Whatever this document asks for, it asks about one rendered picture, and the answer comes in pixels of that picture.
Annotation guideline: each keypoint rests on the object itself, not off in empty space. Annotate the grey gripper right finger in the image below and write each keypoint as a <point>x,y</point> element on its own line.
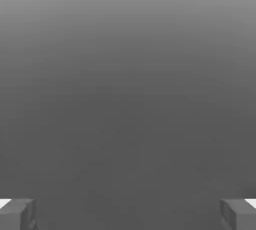
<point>240,214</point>

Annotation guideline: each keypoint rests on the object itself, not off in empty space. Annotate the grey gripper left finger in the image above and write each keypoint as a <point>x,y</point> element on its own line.
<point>16,214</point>

